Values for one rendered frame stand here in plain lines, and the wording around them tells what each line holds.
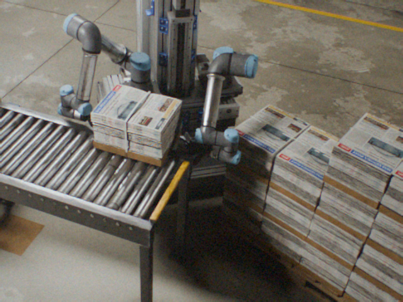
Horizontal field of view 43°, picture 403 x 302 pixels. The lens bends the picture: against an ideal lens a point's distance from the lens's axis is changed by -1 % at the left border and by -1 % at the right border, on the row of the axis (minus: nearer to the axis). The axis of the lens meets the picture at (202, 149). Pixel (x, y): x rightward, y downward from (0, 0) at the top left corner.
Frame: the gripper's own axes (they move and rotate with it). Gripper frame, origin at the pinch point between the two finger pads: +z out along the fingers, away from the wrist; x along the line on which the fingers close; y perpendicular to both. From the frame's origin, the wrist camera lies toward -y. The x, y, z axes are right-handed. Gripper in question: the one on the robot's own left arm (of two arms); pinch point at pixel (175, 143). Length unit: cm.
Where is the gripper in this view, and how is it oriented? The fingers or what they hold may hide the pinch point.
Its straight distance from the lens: 274.3
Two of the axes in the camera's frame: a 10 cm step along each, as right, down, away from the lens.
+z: -9.4, -2.6, 2.2
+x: -3.3, 5.9, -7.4
